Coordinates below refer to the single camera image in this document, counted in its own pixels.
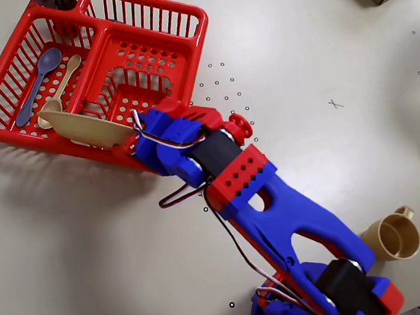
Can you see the red plastic dish rack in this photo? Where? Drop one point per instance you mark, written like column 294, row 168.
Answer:
column 100, row 45

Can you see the grey plastic spoon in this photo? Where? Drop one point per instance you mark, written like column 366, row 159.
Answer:
column 49, row 59

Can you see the blue and red robot arm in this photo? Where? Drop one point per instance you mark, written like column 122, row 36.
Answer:
column 306, row 211

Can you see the yellow plastic plate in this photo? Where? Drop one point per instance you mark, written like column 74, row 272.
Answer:
column 86, row 127

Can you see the yellow plastic cup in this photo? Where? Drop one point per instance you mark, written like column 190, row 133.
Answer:
column 395, row 239

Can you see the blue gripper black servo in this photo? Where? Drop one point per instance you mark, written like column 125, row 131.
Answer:
column 148, row 146

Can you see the beige plastic spoon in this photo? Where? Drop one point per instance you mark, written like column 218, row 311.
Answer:
column 67, row 72

